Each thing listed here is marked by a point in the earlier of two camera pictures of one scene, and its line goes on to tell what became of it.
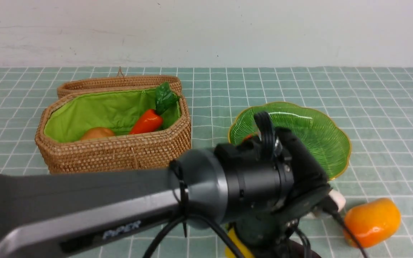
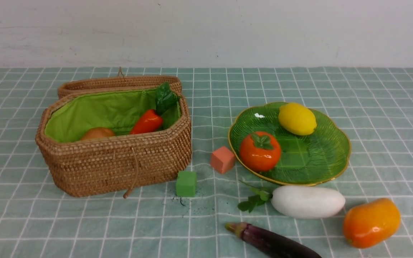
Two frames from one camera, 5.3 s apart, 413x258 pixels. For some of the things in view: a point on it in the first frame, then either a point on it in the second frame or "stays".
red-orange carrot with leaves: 151,119 stays
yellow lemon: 242,250 to 297,119
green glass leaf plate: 321,133 stays
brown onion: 97,132 stays
